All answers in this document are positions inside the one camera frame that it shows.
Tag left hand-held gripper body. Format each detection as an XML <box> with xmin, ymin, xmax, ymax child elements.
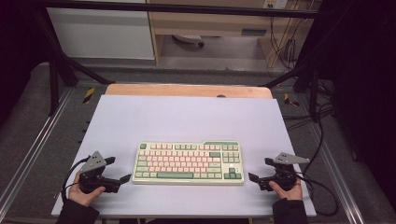
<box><xmin>78</xmin><ymin>150</ymin><xmax>121</xmax><ymax>194</ymax></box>

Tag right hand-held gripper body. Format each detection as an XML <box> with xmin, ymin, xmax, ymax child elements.
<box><xmin>257</xmin><ymin>151</ymin><xmax>311</xmax><ymax>192</ymax></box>

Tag cream pink green keyboard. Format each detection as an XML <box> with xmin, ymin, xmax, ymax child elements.
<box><xmin>132</xmin><ymin>140</ymin><xmax>246</xmax><ymax>187</ymax></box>

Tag person's right hand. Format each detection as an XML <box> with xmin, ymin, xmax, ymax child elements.
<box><xmin>268</xmin><ymin>178</ymin><xmax>304</xmax><ymax>202</ymax></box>

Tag person's left hand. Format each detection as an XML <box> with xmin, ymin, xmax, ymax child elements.
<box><xmin>67</xmin><ymin>172</ymin><xmax>106</xmax><ymax>208</ymax></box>

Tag yellow black tape strip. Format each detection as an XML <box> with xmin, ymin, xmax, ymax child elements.
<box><xmin>82</xmin><ymin>87</ymin><xmax>95</xmax><ymax>105</ymax></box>
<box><xmin>283</xmin><ymin>92</ymin><xmax>301</xmax><ymax>107</ymax></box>

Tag black metal stand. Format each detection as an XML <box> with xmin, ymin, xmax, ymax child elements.
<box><xmin>262</xmin><ymin>55</ymin><xmax>321</xmax><ymax>122</ymax></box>
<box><xmin>31</xmin><ymin>8</ymin><xmax>116</xmax><ymax>116</ymax></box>

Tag wooden table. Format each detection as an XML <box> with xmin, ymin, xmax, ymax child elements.
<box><xmin>105</xmin><ymin>83</ymin><xmax>274</xmax><ymax>100</ymax></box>

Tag white cabinet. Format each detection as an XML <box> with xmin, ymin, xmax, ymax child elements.
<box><xmin>46</xmin><ymin>0</ymin><xmax>156</xmax><ymax>61</ymax></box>

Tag grey label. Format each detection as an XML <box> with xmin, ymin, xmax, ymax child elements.
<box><xmin>241</xmin><ymin>28</ymin><xmax>268</xmax><ymax>36</ymax></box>

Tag white power strip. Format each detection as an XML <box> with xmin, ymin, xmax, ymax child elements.
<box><xmin>172</xmin><ymin>34</ymin><xmax>205</xmax><ymax>49</ymax></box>

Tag light wooden desk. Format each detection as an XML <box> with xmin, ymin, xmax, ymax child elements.
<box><xmin>146</xmin><ymin>0</ymin><xmax>321</xmax><ymax>68</ymax></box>

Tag left hand-held gripper cable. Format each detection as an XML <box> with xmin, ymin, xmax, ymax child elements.
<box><xmin>61</xmin><ymin>157</ymin><xmax>92</xmax><ymax>203</ymax></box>

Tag hand-held gripper cable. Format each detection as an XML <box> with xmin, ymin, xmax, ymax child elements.
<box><xmin>61</xmin><ymin>157</ymin><xmax>92</xmax><ymax>203</ymax></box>
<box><xmin>295</xmin><ymin>172</ymin><xmax>340</xmax><ymax>217</ymax></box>

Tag right hand-held gripper cable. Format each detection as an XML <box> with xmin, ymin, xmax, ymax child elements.
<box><xmin>295</xmin><ymin>172</ymin><xmax>340</xmax><ymax>217</ymax></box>

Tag black floor cables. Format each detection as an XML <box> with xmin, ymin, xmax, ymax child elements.
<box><xmin>281</xmin><ymin>80</ymin><xmax>335</xmax><ymax>175</ymax></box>

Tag aluminium rail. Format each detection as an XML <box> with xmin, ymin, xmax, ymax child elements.
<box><xmin>0</xmin><ymin>88</ymin><xmax>74</xmax><ymax>213</ymax></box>
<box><xmin>306</xmin><ymin>120</ymin><xmax>365</xmax><ymax>224</ymax></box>

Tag hanging cable bundle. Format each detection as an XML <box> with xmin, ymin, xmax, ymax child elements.
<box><xmin>269</xmin><ymin>15</ymin><xmax>307</xmax><ymax>71</ymax></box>

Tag white wall socket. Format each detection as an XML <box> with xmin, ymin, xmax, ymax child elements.
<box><xmin>262</xmin><ymin>0</ymin><xmax>289</xmax><ymax>9</ymax></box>

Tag black horizontal frame bar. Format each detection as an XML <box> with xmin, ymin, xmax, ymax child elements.
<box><xmin>40</xmin><ymin>1</ymin><xmax>321</xmax><ymax>20</ymax></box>

